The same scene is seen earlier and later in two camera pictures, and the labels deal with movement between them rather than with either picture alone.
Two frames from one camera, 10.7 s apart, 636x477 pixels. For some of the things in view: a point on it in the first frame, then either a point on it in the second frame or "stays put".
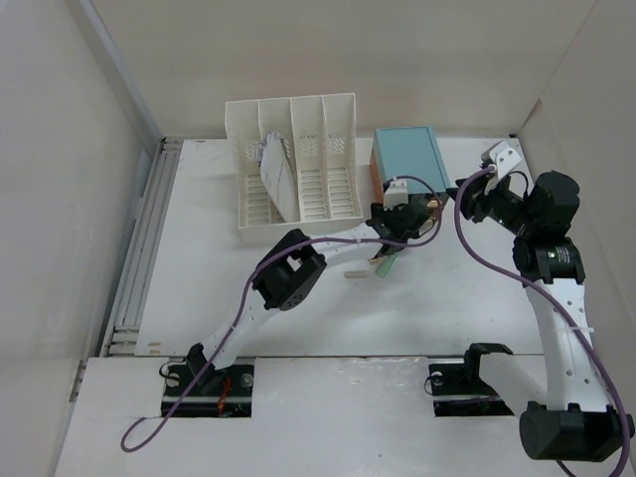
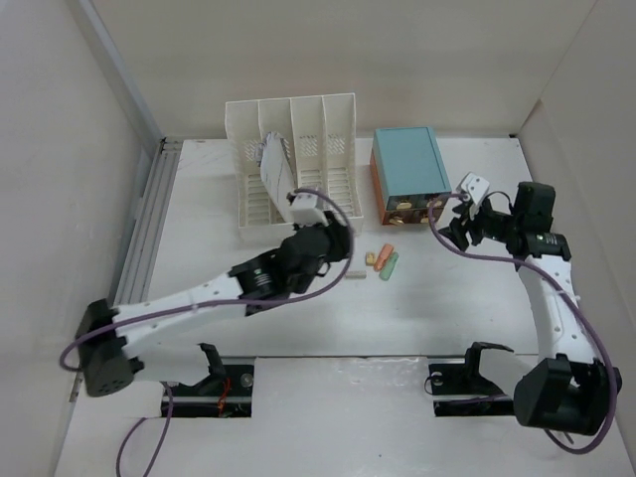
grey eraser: x=355 y=274 stays put
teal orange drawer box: x=406 y=154 stays put
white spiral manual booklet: x=278 y=176 stays put
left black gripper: x=379 y=213 -> x=337 y=238
